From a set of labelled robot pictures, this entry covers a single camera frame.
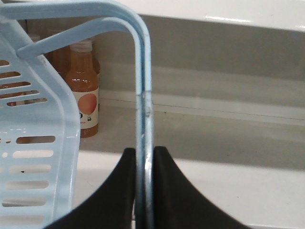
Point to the peach juice bottle lower shelf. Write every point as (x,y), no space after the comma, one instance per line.
(84,83)

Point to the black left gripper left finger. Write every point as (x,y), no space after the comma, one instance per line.
(110,206)

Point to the light blue plastic basket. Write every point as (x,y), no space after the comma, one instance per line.
(39,126)

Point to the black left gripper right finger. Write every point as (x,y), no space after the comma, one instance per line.
(178,204)

